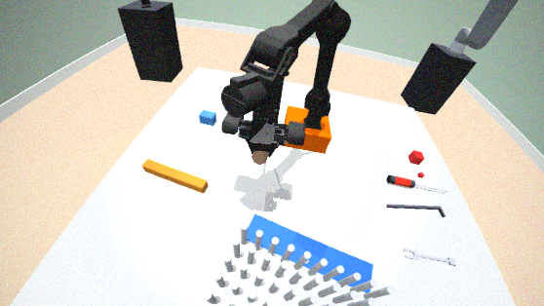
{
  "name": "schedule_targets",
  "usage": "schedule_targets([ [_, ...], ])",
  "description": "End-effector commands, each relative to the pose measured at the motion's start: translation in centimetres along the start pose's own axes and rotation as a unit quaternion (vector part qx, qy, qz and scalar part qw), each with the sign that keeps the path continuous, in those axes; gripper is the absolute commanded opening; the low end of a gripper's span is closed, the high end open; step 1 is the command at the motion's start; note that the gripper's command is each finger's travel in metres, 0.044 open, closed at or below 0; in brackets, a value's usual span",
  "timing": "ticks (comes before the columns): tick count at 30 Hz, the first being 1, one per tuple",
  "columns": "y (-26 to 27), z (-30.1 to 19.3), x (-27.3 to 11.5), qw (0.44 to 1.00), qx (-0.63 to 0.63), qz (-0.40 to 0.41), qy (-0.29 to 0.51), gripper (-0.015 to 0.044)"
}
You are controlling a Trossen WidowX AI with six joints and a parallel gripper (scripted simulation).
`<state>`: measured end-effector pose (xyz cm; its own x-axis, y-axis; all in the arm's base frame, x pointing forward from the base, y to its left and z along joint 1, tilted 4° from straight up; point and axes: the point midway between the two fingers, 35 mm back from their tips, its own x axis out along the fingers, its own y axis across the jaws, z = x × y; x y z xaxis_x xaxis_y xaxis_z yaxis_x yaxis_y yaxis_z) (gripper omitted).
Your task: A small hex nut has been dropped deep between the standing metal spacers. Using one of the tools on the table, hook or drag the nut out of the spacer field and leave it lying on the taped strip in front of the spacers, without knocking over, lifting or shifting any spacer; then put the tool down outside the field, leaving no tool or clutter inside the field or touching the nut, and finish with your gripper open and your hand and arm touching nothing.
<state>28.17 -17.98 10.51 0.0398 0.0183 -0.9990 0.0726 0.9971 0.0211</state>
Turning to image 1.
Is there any small blue block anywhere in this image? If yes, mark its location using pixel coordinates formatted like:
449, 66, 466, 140
199, 110, 217, 126

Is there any blue tape strip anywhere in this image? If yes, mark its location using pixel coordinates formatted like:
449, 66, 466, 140
247, 214, 373, 287

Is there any red-handled screwdriver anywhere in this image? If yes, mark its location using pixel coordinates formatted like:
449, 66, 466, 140
386, 174, 447, 192

